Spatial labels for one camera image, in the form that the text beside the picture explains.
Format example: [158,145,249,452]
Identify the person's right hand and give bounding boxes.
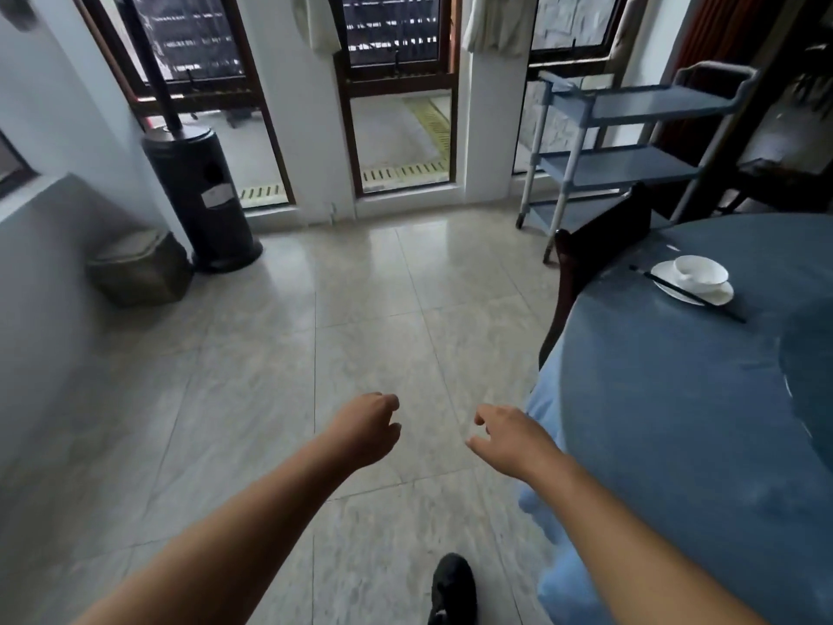
[464,403,566,487]

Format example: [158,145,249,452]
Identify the person's left hand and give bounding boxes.
[323,391,403,477]

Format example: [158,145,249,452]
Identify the grey blue service cart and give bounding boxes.
[515,61,761,265]

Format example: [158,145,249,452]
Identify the person's right forearm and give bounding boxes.
[530,451,769,625]

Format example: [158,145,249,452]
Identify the person's left forearm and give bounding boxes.
[75,442,352,625]

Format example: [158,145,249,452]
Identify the round table with blue cloth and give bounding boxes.
[518,213,833,625]

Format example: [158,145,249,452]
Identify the person's black shoe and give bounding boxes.
[426,552,478,625]

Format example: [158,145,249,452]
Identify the glass lazy susan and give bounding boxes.
[777,305,833,466]

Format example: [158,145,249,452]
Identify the dark wooden chair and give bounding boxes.
[537,181,654,371]

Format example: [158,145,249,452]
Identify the clear plastic table cover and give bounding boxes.
[520,213,833,625]

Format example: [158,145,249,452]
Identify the grey waste bin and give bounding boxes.
[84,227,195,309]

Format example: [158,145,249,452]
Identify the black patio heater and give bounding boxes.
[116,0,265,275]

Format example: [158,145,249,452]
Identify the glass door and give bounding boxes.
[69,0,298,213]

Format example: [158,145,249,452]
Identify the dark framed window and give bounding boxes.
[327,0,464,200]
[0,129,42,201]
[512,0,652,178]

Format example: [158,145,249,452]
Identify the white curtain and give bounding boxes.
[291,0,344,57]
[460,0,542,59]

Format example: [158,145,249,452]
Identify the brown wooden slat panel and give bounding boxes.
[653,0,785,170]

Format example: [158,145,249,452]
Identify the grey tied curtain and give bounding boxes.
[0,0,42,33]

